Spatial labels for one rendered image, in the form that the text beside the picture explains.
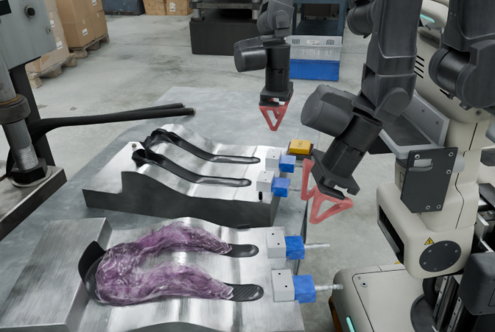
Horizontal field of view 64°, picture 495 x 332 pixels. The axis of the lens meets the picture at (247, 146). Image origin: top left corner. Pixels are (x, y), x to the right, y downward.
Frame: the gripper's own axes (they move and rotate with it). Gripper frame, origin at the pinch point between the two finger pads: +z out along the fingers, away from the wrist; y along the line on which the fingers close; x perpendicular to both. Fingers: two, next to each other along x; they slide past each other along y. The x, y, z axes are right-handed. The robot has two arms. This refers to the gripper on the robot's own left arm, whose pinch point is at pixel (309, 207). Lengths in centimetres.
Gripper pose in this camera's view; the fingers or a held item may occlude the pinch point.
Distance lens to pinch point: 74.2
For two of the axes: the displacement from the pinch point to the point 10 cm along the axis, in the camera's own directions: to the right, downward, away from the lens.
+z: -4.2, 8.1, 4.0
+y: 1.0, 4.8, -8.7
